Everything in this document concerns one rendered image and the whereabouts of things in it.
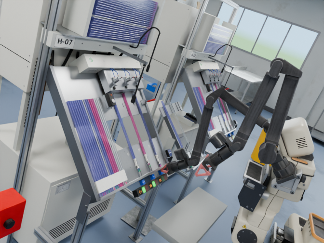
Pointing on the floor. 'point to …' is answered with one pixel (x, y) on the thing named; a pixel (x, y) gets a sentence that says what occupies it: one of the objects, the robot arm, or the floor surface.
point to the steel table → (242, 73)
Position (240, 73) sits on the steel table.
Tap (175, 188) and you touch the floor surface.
